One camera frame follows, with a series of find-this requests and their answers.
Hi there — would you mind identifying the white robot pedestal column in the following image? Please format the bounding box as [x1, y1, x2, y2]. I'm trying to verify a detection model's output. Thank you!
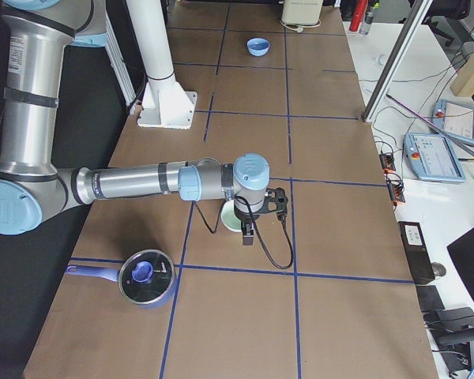
[126, 0, 198, 129]

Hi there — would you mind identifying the aluminium frame post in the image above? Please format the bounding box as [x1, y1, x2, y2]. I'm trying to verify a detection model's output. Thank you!
[362, 0, 433, 122]

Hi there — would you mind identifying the cream white appliance box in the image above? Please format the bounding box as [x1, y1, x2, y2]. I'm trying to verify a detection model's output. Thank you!
[281, 0, 323, 27]

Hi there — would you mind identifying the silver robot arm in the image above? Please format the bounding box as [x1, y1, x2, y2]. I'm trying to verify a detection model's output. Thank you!
[0, 1, 273, 245]

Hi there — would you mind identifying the teach pendant tablet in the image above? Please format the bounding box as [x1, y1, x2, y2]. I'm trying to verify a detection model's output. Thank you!
[404, 133, 466, 183]
[432, 99, 474, 146]

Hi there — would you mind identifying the brown paper table cover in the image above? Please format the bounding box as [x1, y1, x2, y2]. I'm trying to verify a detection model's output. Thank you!
[21, 0, 440, 379]

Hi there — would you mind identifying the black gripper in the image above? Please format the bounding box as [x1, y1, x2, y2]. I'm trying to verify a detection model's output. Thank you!
[235, 208, 257, 246]

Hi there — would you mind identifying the near teach pendant tablet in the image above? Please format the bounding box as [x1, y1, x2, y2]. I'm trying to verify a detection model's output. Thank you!
[404, 133, 466, 183]

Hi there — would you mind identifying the far teach pendant tablet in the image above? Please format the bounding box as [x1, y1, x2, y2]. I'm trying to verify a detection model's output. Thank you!
[432, 99, 474, 146]

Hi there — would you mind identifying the black box with label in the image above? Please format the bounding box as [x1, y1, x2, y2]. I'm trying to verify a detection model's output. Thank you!
[398, 221, 435, 285]

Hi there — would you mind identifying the purple saucepan with glass lid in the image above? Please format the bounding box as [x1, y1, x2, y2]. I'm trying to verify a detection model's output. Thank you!
[66, 250, 178, 309]

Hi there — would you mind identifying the green bowl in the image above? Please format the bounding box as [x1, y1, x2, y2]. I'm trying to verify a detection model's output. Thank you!
[220, 201, 241, 233]

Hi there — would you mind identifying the blue bowl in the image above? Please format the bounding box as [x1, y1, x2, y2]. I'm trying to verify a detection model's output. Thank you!
[246, 38, 270, 57]

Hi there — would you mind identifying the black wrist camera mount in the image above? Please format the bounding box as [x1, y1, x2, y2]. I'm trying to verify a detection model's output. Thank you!
[258, 187, 288, 216]

